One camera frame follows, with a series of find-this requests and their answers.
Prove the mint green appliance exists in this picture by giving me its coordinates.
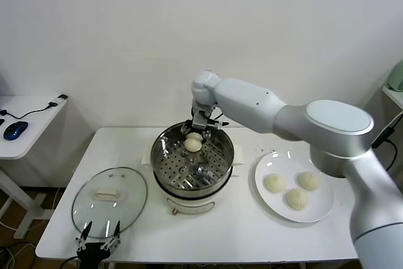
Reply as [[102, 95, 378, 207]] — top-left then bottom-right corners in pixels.
[[386, 62, 403, 92]]

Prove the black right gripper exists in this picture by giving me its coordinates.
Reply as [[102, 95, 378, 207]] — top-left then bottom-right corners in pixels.
[[180, 119, 212, 142]]

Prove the round glass pot lid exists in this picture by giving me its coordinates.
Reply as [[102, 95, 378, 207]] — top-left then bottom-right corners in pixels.
[[71, 167, 149, 240]]

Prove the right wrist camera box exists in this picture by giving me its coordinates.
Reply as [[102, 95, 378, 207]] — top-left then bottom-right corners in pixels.
[[191, 109, 211, 130]]

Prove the white round plate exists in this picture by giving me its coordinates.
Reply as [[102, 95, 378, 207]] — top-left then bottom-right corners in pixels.
[[254, 151, 334, 223]]

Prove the white electric cooker pot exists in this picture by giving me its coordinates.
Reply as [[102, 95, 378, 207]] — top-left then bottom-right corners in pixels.
[[142, 142, 246, 216]]

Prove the blue computer mouse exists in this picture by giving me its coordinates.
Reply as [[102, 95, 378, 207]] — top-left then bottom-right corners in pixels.
[[3, 121, 29, 141]]

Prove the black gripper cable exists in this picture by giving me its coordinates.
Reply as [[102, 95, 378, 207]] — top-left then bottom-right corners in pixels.
[[206, 106, 230, 129], [61, 255, 82, 269]]

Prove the black power cable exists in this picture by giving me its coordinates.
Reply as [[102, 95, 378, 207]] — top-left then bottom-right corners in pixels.
[[370, 126, 398, 174]]

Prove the thin white cable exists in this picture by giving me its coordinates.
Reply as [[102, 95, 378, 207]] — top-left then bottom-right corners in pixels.
[[373, 113, 403, 144]]

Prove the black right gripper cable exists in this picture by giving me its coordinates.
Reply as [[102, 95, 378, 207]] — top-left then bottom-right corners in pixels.
[[206, 106, 230, 129]]

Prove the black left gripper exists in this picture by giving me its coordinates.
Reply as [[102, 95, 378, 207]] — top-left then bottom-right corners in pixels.
[[75, 220, 122, 269]]

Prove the white side desk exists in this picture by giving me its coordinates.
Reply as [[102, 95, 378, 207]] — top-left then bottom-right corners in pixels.
[[0, 94, 71, 240]]

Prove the stainless steel steamer basket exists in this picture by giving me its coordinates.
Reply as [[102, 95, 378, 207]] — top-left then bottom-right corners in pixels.
[[150, 121, 236, 192]]

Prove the black cable with adapter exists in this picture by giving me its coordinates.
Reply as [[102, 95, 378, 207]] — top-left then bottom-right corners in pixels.
[[0, 94, 69, 119]]

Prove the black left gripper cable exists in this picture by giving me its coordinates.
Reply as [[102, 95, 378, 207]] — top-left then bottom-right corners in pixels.
[[61, 255, 82, 269]]

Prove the white steamed baozi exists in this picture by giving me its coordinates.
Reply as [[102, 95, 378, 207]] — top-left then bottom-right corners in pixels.
[[284, 188, 309, 212], [263, 173, 287, 193], [297, 171, 322, 192], [184, 132, 203, 153]]

